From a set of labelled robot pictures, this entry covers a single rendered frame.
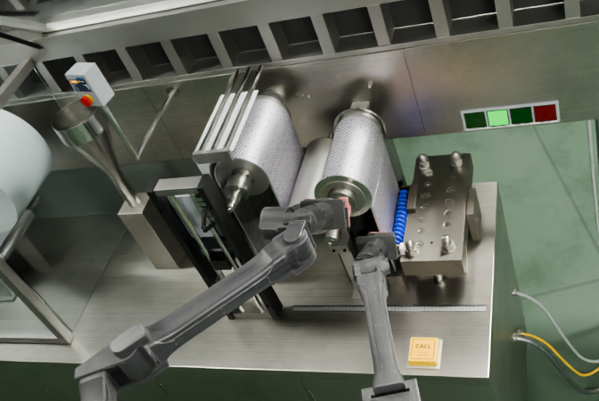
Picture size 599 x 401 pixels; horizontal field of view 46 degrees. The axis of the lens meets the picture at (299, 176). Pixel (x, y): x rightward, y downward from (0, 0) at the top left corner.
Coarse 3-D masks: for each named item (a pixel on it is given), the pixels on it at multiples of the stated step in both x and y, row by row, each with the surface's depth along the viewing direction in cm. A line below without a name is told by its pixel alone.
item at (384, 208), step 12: (384, 156) 192; (384, 168) 191; (384, 180) 190; (396, 180) 202; (384, 192) 189; (396, 192) 201; (384, 204) 189; (396, 204) 200; (384, 216) 188; (384, 228) 187
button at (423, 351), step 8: (416, 344) 178; (424, 344) 177; (432, 344) 176; (416, 352) 176; (424, 352) 175; (432, 352) 174; (408, 360) 175; (416, 360) 174; (424, 360) 174; (432, 360) 173
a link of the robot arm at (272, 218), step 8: (264, 208) 150; (272, 208) 149; (280, 208) 148; (288, 208) 148; (264, 216) 148; (272, 216) 147; (280, 216) 146; (264, 224) 147; (272, 224) 146; (280, 224) 146; (288, 224) 142; (296, 224) 141; (304, 224) 141; (264, 232) 147; (272, 232) 146; (280, 232) 145; (288, 232) 140; (296, 232) 140; (288, 240) 139; (296, 240) 138; (312, 240) 144
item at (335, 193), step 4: (332, 188) 175; (336, 188) 174; (340, 188) 174; (344, 188) 174; (332, 192) 174; (336, 192) 173; (340, 192) 173; (344, 192) 173; (348, 192) 173; (352, 192) 174; (328, 196) 175; (332, 196) 174; (336, 196) 174; (340, 196) 174; (344, 196) 173; (348, 196) 173; (352, 196) 173; (356, 196) 175; (352, 200) 174; (356, 200) 174; (352, 204) 175; (356, 204) 175; (352, 208) 176
